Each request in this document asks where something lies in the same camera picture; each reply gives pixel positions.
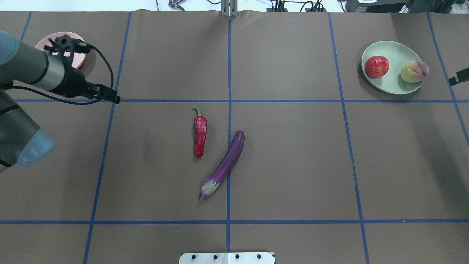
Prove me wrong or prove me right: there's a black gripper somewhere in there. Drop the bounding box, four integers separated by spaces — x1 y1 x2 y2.
60 66 121 104

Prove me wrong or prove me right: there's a pink yellow peach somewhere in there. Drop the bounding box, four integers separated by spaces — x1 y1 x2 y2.
400 60 429 83

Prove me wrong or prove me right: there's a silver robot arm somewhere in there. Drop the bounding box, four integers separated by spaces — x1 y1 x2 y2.
0 31 121 172

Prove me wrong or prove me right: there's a pink plate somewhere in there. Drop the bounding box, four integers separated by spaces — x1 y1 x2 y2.
35 32 86 69

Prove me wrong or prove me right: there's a green plate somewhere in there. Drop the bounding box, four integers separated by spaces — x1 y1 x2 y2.
361 41 424 95

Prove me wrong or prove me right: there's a red chili pepper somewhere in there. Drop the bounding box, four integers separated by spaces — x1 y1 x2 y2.
192 107 208 158

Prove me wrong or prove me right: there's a purple eggplant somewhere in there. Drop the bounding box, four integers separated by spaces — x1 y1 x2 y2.
198 131 245 202

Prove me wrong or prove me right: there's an aluminium frame post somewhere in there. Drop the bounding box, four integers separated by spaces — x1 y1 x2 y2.
220 0 239 17

